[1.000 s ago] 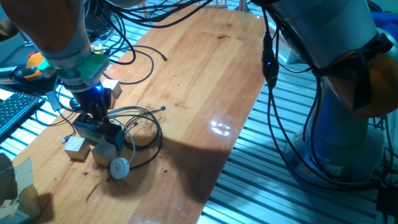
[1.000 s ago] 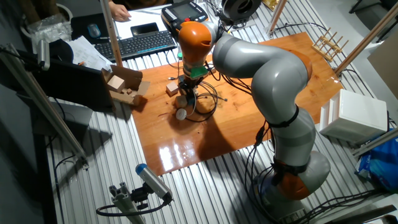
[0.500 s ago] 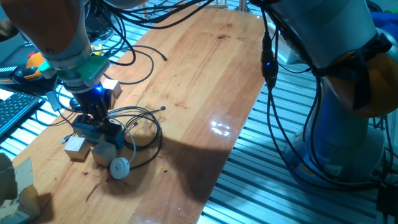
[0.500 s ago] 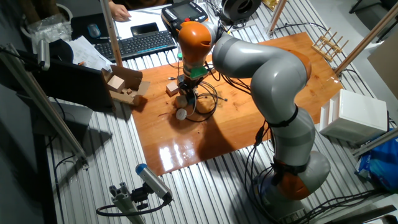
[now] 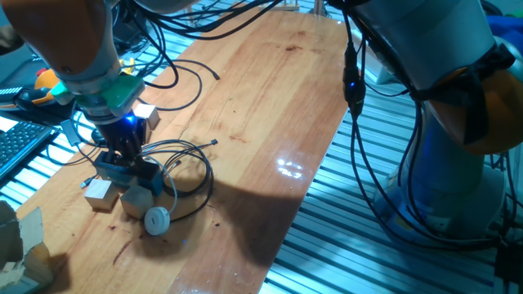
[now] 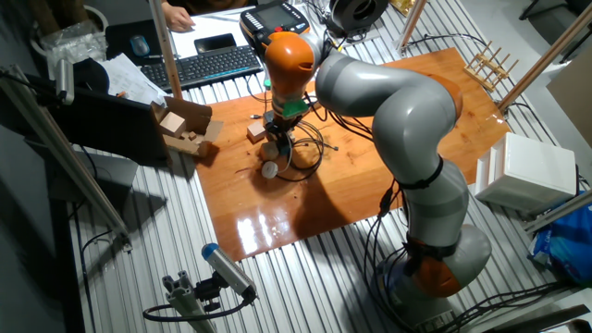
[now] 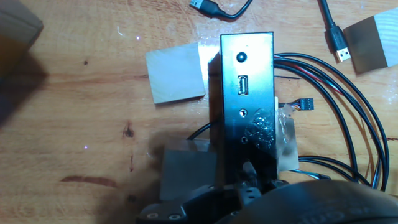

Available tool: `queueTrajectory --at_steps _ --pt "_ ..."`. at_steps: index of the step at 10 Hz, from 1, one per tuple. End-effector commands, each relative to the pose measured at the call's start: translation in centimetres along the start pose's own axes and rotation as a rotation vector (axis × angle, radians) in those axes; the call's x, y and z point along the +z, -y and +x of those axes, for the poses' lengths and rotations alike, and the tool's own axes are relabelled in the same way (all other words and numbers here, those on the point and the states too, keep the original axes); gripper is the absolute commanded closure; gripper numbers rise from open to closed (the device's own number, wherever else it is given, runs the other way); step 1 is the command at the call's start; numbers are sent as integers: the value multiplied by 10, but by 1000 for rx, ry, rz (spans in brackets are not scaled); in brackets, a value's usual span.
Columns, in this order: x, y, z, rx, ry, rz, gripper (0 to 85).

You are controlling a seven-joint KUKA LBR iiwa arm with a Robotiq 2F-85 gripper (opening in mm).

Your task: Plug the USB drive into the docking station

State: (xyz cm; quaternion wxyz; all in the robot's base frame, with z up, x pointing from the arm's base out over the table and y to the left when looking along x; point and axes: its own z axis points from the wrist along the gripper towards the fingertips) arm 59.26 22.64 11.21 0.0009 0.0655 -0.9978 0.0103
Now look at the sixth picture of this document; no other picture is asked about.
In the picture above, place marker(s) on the white desk sheet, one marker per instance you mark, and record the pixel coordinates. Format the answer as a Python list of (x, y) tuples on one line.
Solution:
[(217, 23)]

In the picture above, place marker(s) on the aluminium profile stub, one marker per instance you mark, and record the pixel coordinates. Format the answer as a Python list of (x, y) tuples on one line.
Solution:
[(185, 303)]

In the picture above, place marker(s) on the wooden peg rack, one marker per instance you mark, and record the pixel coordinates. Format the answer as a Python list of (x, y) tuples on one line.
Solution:
[(488, 69)]

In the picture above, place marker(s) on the black filament spool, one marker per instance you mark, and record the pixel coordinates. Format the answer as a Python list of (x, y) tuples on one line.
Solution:
[(356, 14)]

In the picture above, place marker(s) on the person's hand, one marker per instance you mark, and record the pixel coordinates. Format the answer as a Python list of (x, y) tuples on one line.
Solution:
[(178, 18)]

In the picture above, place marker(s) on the silver camera with blue cap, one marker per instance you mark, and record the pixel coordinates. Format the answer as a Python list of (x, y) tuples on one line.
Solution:
[(226, 270)]

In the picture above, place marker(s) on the black mouse pad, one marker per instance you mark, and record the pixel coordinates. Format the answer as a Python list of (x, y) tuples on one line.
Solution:
[(118, 41)]

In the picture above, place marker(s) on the white round bin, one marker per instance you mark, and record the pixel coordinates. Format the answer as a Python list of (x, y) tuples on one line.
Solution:
[(102, 18)]

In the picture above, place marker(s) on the white box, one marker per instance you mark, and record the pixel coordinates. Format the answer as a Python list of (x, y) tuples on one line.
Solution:
[(532, 173)]

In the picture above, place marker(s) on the light frame post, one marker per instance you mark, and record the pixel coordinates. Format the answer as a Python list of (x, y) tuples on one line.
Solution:
[(550, 53), (164, 46), (411, 23)]

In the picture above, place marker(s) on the black keyboard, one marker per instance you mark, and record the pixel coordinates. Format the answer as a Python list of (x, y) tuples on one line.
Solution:
[(208, 67)]

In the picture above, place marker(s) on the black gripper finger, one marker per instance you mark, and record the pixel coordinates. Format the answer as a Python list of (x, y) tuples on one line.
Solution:
[(274, 138), (287, 143)]

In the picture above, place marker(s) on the white paper stack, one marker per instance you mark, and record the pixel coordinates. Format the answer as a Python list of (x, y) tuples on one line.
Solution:
[(129, 78)]

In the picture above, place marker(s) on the brown cardboard sheet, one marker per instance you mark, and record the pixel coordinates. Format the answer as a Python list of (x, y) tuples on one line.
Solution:
[(575, 97)]

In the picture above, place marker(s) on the black smartphone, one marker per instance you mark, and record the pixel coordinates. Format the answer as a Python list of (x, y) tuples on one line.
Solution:
[(215, 42)]

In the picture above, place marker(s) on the blue plastic bag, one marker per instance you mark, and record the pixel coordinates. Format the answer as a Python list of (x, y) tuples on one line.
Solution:
[(569, 245)]

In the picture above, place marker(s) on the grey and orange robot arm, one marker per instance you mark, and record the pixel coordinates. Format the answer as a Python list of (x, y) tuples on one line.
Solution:
[(407, 120)]

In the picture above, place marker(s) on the clear plastic bag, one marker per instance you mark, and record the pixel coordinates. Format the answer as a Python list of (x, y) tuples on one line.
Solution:
[(74, 46)]

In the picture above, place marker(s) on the black cap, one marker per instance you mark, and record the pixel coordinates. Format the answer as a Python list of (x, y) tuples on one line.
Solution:
[(90, 74)]

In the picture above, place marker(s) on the small wooden piece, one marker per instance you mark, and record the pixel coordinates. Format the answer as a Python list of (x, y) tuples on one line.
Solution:
[(192, 135)]

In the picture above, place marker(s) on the torn cardboard box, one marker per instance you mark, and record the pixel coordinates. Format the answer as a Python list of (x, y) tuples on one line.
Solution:
[(189, 113)]

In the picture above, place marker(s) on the aluminium frame bar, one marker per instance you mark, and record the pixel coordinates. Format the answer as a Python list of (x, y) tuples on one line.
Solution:
[(60, 143), (559, 210)]

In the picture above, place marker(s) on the grey computer mouse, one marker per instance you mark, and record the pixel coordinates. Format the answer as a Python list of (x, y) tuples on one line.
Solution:
[(139, 45)]

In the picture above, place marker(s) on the green wrist mount plate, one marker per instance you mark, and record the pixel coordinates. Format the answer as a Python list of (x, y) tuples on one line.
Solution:
[(296, 108)]

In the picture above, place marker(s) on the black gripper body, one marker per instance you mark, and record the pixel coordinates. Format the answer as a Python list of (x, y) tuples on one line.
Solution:
[(284, 124)]

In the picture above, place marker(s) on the black docking station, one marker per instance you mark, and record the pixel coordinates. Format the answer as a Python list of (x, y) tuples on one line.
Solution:
[(268, 118)]

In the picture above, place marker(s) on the varnished wooden board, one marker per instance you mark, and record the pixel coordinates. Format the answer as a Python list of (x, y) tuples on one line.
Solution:
[(277, 208)]

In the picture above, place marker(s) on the orange and black teach pendant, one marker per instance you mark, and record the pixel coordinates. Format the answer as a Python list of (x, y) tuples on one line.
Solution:
[(273, 18)]

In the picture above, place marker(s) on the black monitor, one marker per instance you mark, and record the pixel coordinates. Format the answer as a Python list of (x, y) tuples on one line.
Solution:
[(111, 125)]

